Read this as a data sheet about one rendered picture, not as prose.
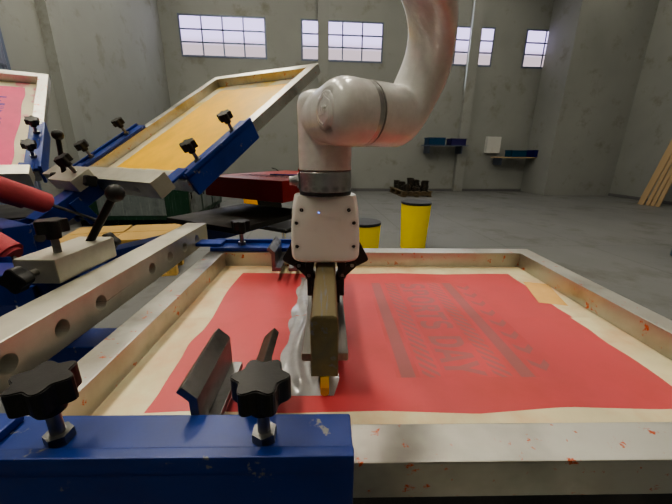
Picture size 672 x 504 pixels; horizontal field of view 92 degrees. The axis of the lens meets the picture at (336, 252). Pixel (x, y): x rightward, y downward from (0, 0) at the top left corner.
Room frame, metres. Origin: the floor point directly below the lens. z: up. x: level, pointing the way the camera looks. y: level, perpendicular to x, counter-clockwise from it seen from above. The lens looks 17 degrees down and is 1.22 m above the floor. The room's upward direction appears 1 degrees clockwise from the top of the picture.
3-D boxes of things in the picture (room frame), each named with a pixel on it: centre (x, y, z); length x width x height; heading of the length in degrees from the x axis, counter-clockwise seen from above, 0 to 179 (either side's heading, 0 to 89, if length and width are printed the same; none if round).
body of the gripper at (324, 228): (0.48, 0.02, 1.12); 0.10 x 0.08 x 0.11; 91
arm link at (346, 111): (0.44, 0.00, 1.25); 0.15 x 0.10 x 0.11; 37
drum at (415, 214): (4.18, -1.03, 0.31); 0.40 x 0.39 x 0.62; 2
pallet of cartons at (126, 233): (3.26, 2.22, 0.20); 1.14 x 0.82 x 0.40; 99
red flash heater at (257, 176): (1.70, 0.28, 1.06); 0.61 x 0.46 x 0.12; 151
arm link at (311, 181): (0.48, 0.02, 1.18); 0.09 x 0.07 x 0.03; 91
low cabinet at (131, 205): (6.23, 3.42, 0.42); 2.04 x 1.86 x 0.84; 5
